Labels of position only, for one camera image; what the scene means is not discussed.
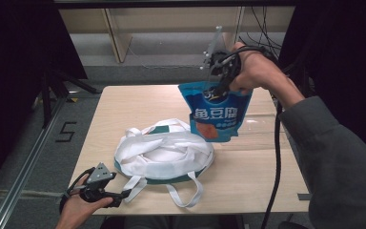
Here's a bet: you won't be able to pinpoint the person's left hand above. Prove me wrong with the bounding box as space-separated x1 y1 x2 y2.
55 174 113 229

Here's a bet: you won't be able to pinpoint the dark curtain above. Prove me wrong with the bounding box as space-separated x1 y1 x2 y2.
275 0 366 160
0 0 88 204

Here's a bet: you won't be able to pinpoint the light wooden desk frame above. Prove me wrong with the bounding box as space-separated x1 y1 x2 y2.
57 6 296 64

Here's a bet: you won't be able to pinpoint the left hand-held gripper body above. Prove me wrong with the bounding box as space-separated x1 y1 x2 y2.
79 162 117 203

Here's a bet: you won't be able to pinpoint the bundle of black hanging cables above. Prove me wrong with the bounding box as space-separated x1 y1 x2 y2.
237 6 284 60

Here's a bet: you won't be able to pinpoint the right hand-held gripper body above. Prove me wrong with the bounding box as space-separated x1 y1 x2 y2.
199 26 242 82

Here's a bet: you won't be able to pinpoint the person's right hand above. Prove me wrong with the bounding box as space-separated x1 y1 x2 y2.
230 42 305 110

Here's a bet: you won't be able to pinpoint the blue snack pouch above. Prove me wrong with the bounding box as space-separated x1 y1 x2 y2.
177 80 254 143

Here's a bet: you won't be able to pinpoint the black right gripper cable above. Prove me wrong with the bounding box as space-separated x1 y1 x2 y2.
217 45 284 229

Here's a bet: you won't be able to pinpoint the aluminium floor rail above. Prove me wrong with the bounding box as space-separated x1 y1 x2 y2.
0 97 70 229

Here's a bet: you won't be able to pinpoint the clear plastic container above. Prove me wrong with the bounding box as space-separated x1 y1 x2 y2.
234 109 289 151

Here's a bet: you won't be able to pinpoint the white tote bag colourful blobs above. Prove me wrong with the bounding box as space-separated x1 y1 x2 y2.
113 117 215 209

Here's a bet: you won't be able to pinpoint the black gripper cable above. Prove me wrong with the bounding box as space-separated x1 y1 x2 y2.
64 167 95 198
217 45 284 229

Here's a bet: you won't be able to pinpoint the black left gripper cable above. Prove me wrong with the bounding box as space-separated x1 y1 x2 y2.
64 167 95 198

